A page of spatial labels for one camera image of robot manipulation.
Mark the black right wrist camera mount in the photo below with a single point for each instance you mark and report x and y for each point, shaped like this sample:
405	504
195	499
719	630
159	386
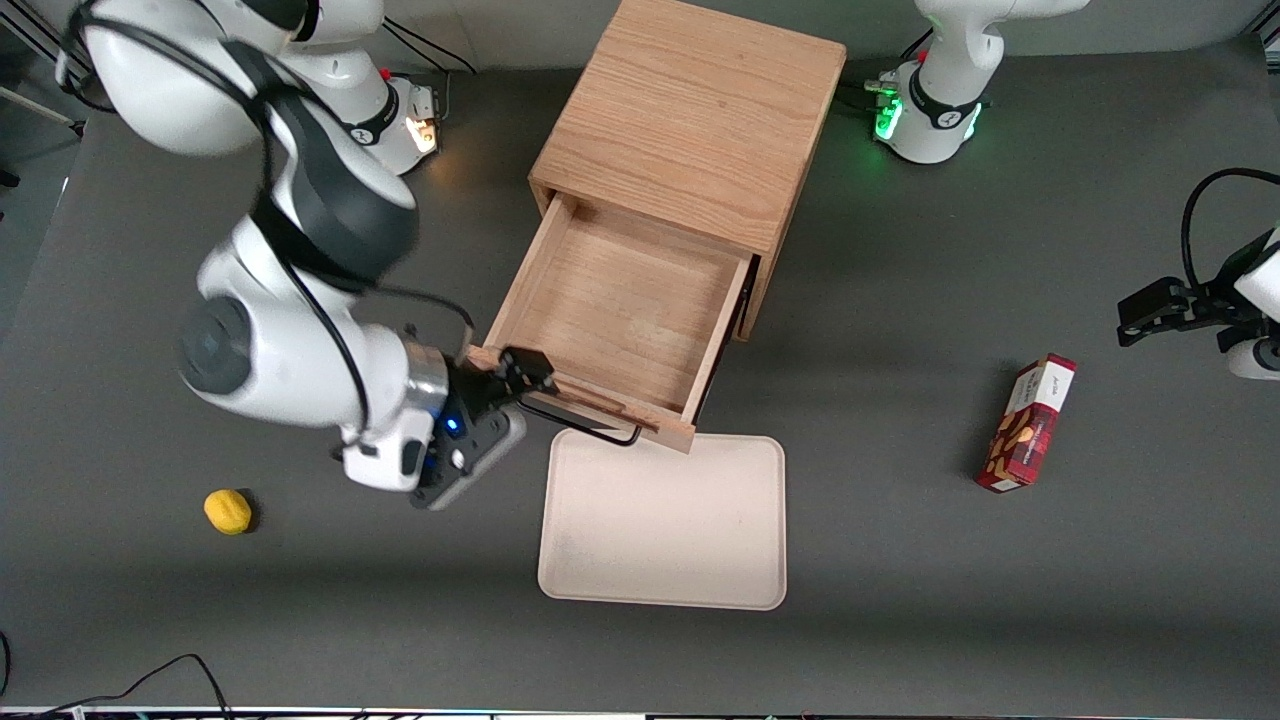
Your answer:
470	460

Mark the oak wooden drawer cabinet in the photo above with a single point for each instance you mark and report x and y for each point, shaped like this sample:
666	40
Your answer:
700	100

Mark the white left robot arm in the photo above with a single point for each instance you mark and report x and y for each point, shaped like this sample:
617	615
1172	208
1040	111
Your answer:
940	110

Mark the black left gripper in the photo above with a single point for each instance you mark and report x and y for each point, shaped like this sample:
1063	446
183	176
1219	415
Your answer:
1203	306

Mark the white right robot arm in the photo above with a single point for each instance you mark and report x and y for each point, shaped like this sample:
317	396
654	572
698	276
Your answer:
270	380

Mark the metal frame rail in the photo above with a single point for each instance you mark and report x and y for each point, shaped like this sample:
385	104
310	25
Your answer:
1272	38
30	30

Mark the beige plastic tray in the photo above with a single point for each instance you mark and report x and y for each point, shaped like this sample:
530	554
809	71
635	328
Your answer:
660	530

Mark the thin white rod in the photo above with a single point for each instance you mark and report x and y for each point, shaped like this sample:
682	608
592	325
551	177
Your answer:
40	107

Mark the yellow lemon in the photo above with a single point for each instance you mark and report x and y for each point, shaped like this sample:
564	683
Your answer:
228	512

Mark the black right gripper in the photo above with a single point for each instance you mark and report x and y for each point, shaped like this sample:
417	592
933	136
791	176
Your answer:
474	394

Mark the dark grey table mat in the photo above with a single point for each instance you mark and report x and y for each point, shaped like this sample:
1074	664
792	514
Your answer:
300	600

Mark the red tartan cookie box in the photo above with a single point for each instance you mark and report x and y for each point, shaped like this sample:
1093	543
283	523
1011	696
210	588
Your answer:
1025	430

